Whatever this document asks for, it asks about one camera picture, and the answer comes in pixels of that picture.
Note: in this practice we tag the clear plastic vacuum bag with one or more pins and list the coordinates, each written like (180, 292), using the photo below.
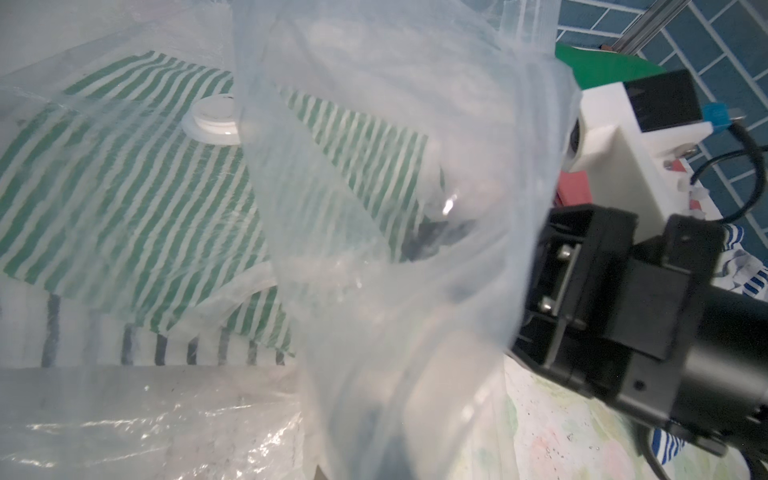
(391, 357)

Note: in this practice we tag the floral table mat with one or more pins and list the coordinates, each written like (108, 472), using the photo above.
(530, 428)

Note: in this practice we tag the green white striped garment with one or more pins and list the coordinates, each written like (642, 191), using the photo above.
(107, 201)

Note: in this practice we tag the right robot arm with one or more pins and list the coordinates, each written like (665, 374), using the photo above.
(722, 398)

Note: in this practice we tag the white vacuum bag valve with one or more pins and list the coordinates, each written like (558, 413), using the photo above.
(211, 120)

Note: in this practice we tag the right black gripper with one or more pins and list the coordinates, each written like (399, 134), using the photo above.
(610, 317)

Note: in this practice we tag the black white striped garment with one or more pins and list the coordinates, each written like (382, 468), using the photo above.
(42, 330)

